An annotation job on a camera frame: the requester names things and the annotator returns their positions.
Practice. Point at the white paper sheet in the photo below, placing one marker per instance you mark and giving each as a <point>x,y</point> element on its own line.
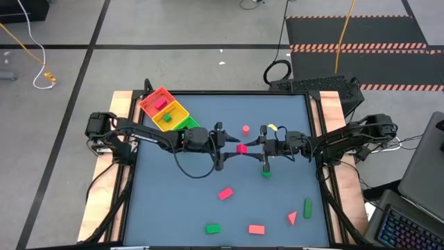
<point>369,209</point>

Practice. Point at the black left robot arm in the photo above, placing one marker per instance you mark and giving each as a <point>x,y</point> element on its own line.
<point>145,133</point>

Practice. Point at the yellow plastic basket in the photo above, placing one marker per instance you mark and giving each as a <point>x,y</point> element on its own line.
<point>177,112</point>

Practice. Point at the red triangle block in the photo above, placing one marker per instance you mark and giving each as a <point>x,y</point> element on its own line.
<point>293,217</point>

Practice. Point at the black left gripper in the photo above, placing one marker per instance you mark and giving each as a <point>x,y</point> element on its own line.
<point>219,146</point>

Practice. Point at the black table frame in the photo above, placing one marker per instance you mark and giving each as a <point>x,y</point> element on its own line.
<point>225,92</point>

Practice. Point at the wooden side board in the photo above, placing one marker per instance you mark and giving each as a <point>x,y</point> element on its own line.
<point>119,104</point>
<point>329,104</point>

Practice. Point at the grey floor object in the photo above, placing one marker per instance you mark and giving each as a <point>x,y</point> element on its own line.
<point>7,75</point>

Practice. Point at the red plastic basket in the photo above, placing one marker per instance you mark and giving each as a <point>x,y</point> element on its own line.
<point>149,104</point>

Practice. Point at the red rectangular block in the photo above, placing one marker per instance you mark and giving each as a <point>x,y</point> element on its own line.
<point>256,229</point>
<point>225,193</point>
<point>160,103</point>

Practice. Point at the grey closed laptop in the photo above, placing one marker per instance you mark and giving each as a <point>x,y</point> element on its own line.
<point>423,173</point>

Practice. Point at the green plastic basket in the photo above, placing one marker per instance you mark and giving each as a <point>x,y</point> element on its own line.
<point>189,122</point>

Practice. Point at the green half-round block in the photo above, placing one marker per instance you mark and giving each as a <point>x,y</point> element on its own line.
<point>266,174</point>

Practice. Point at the black box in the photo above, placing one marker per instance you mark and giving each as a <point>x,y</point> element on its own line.
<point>21,10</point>

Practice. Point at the red cylinder block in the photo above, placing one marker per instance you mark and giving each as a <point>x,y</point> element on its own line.
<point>246,130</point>

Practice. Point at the small green cube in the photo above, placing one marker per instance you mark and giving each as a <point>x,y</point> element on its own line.
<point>167,118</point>

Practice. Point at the green rectangular block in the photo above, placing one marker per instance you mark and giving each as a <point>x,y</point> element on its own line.
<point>213,228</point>
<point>307,208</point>

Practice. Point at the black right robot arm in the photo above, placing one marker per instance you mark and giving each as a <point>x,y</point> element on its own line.
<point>340,135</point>

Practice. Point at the black backlit keyboard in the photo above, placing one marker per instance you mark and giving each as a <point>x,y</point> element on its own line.
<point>406,232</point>

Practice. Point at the black hazard-striped floor mat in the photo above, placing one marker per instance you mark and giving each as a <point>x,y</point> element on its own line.
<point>364,31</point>

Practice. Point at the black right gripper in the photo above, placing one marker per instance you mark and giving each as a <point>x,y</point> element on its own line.
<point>275,146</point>

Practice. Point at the black power adapter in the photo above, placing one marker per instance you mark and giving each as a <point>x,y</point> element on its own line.
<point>363,152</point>

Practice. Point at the small red cube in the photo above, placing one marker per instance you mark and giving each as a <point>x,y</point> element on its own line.
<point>241,149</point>

